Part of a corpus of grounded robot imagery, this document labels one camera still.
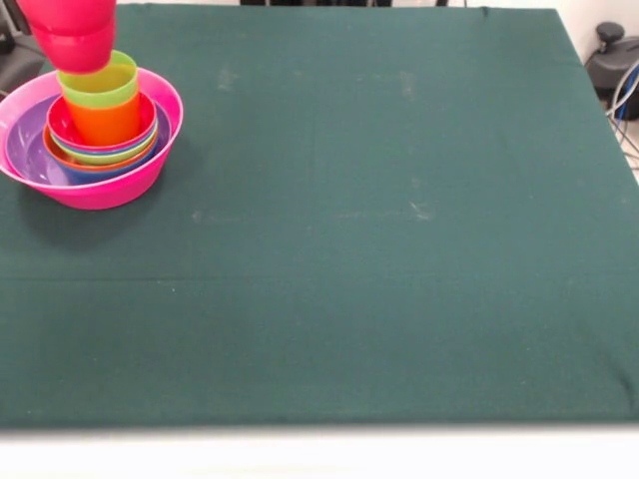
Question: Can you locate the green cup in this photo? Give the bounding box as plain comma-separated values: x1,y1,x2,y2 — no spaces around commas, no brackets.
56,49,140,109

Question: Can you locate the orange cup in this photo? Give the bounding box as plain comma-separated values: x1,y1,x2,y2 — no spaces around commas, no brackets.
67,92,142,147

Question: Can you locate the small pinkish red bowl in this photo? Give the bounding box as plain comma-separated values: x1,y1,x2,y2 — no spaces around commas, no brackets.
46,90,158,153

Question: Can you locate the purple bowl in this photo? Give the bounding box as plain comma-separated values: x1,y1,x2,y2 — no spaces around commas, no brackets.
3,94,173,188

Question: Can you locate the tangle of cables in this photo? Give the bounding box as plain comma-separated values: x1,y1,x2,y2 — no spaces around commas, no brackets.
605,62,639,174

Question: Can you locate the green bowl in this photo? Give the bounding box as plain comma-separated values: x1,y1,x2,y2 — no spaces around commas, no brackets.
48,119,158,167

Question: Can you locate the dark blue bowl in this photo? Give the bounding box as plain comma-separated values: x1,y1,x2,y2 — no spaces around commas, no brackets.
47,117,159,155

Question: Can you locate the light blue bowl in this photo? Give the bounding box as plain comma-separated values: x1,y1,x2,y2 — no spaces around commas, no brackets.
49,144,161,187

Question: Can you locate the orange bowl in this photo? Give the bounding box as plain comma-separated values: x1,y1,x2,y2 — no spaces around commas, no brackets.
42,119,160,173

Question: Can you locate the pinkish red cup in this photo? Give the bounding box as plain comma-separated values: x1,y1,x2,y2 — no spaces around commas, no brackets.
14,0,119,75

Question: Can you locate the large pink bowl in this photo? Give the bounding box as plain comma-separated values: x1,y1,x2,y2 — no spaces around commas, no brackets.
0,67,185,212

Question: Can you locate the dark green tablecloth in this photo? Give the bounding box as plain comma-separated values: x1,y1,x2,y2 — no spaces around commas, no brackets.
0,3,639,430

